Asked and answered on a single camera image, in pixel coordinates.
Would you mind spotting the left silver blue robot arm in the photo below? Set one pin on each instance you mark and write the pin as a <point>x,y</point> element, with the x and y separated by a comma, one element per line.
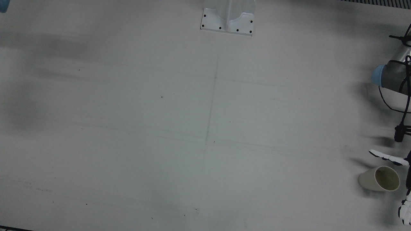
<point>393,77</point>

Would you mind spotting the beige paper cup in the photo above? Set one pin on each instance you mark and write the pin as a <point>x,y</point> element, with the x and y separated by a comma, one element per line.
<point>369,181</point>

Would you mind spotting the right blue robot arm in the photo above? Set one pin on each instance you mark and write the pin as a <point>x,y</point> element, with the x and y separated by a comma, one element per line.
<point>4,4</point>

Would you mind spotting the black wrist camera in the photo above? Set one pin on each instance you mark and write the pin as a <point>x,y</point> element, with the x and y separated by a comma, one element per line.
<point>398,133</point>

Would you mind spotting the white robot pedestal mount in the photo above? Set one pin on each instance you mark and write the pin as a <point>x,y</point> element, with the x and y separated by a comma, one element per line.
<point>231,19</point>

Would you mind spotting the left white grey robot hand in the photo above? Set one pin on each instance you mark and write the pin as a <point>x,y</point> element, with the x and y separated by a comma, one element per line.
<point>407,205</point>

